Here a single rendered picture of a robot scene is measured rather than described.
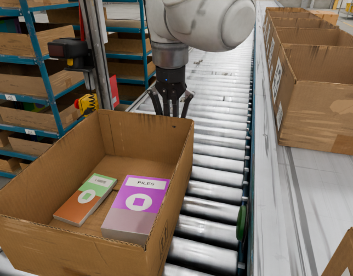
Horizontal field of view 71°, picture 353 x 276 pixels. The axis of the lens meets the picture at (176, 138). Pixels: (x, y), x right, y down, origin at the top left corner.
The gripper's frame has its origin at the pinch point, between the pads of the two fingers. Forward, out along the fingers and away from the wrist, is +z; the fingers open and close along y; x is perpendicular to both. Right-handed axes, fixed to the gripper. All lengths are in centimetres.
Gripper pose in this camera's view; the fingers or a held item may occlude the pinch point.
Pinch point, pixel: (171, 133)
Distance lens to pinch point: 72.0
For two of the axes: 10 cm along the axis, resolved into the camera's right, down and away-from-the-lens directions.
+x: -2.7, 5.2, -8.1
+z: 0.0, 8.4, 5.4
